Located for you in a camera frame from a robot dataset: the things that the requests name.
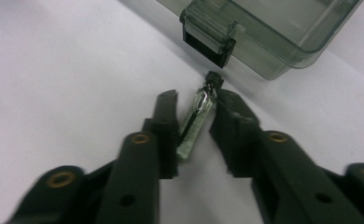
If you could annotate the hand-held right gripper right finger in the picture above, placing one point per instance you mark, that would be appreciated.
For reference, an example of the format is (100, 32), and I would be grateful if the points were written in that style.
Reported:
(273, 168)

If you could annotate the smoky clear compartment box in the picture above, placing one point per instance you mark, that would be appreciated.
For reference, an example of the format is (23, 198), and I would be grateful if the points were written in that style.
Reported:
(273, 34)

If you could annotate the small clear glass vial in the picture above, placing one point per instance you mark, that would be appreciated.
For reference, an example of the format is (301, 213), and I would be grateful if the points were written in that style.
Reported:
(195, 121)

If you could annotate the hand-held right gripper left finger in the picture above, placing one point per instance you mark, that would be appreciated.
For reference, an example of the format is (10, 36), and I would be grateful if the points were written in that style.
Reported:
(136, 180)

